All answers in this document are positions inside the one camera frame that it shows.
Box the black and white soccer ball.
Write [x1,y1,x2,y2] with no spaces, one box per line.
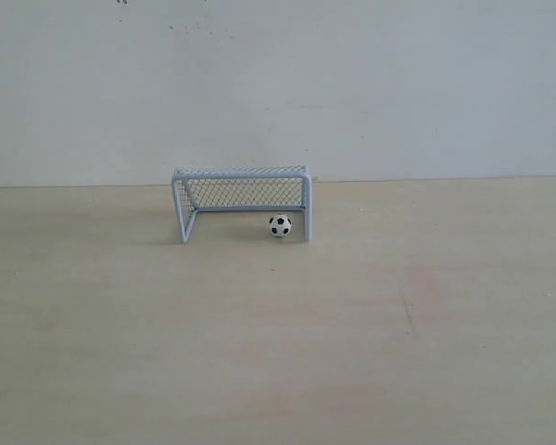
[269,214,292,238]

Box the small white soccer goal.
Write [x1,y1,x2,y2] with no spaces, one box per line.
[171,165,313,243]

